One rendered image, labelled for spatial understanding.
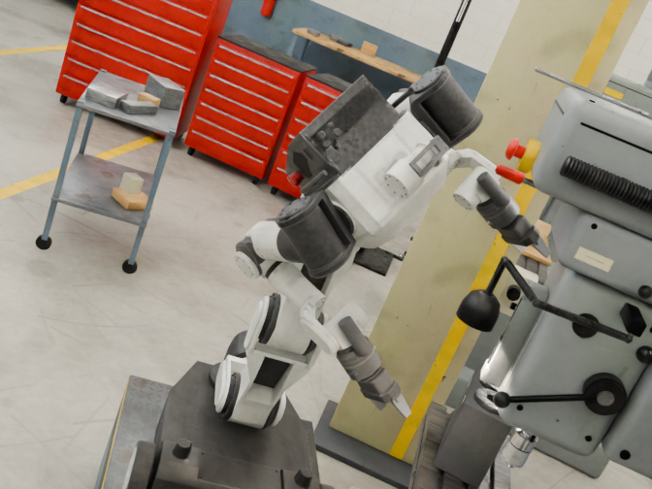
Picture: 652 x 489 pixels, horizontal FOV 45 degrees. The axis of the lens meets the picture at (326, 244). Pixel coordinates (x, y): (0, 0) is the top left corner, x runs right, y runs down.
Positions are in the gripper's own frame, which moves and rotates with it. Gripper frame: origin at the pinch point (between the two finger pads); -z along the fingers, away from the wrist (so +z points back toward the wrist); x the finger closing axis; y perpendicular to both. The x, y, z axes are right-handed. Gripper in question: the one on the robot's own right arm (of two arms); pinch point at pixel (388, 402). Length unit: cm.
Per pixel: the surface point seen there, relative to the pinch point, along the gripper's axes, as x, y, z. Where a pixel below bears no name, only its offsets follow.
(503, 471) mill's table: 8.4, 11.8, -32.2
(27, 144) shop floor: -414, 53, 96
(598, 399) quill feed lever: 65, 6, 10
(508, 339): 48, 7, 20
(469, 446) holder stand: 14.7, 4.5, -14.7
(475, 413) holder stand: 17.4, 9.2, -8.0
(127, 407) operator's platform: -98, -38, 10
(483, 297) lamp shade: 49, 7, 31
